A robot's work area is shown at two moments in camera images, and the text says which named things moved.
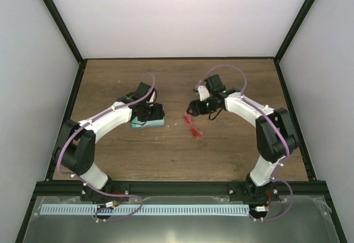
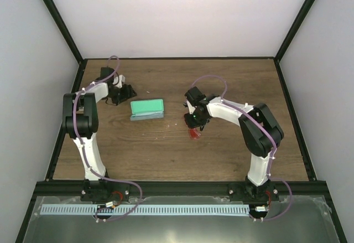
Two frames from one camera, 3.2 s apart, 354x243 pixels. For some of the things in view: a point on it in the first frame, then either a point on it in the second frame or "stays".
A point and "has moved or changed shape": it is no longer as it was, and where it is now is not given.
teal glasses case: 136,123 has moved or changed shape
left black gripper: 158,114 -> 127,94
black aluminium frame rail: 46,189 stays
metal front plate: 272,219 stays
